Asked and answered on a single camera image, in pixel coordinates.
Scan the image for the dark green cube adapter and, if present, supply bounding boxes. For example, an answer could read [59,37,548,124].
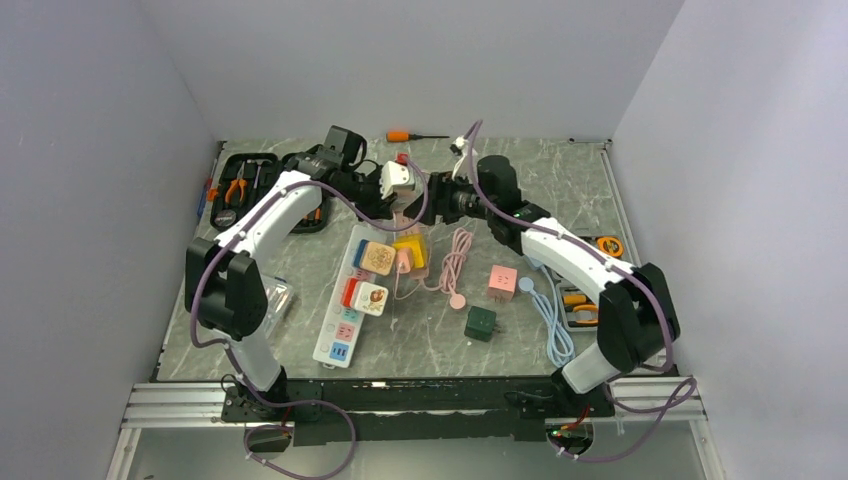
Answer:
[464,306,497,342]

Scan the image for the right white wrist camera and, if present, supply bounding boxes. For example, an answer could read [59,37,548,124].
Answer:
[450,136,469,179]

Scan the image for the black tool case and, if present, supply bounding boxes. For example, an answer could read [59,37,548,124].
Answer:
[206,145,344,232]

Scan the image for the black base bar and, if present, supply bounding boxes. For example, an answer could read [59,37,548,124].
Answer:
[221,376,615,446]

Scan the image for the blue red pen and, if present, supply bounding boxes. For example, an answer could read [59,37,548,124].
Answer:
[196,176,213,220]

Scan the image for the clear plastic screw box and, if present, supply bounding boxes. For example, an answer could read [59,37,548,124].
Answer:
[260,274,295,338]

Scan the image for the aluminium rail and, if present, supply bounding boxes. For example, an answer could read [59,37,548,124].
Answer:
[123,377,708,429]

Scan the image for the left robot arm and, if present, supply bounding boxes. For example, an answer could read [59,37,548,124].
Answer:
[184,126,428,420]

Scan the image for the orange handled screwdriver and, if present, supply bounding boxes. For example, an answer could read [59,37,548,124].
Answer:
[385,131,448,143]

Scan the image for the light blue cable with plug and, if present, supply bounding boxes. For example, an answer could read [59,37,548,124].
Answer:
[516,261,576,370]

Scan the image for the pink cube socket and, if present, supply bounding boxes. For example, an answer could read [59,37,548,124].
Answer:
[487,265,518,303]

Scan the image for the yellow cube adapter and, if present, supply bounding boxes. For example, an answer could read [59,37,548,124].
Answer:
[392,234,428,274]

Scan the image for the red cube adapter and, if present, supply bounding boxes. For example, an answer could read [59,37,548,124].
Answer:
[341,277,360,308]

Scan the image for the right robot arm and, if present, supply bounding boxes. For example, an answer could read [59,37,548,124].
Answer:
[421,155,680,415]

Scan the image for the wooden beige cube adapter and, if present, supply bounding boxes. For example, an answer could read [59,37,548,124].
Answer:
[359,241,397,276]

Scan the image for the blue cube adapter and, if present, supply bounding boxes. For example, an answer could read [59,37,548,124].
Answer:
[352,239,369,268]

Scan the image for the white power strip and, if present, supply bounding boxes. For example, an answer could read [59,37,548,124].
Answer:
[312,225,389,369]

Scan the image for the pink power strip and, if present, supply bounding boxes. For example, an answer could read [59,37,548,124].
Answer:
[392,212,429,280]

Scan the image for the white cube adapter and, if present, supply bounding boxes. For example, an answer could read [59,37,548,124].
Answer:
[350,282,390,317]

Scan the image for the grey tool case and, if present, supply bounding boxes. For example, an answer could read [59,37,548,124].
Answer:
[555,231,631,334]

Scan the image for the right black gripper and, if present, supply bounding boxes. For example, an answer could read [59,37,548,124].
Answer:
[404,169,497,225]

